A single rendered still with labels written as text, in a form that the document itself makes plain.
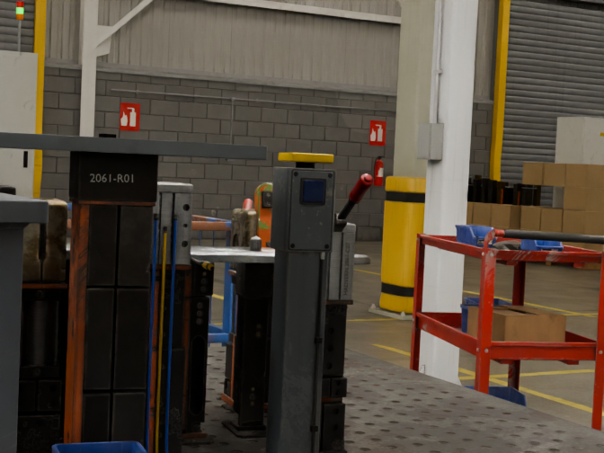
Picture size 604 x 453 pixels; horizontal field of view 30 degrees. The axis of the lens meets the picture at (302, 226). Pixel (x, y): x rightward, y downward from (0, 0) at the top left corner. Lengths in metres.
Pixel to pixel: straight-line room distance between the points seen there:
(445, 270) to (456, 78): 0.96
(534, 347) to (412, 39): 5.39
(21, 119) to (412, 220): 3.42
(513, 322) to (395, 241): 5.11
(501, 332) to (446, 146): 1.97
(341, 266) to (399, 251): 7.16
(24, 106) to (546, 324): 6.65
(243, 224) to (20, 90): 7.89
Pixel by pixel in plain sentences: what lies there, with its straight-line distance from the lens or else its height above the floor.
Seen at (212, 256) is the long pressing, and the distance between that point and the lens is 1.75.
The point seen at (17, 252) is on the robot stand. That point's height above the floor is 1.05.
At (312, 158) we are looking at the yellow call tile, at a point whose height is 1.15.
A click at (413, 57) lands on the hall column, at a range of 8.93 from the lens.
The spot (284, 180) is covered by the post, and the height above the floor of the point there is 1.12.
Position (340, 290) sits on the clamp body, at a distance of 1.70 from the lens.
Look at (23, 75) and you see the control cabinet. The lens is 9.86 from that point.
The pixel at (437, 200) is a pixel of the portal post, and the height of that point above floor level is 1.00.
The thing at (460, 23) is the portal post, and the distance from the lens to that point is 5.73.
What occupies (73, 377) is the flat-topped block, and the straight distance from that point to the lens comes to 1.45.
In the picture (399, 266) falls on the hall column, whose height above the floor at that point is 0.40.
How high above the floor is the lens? 1.14
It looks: 3 degrees down
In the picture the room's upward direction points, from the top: 3 degrees clockwise
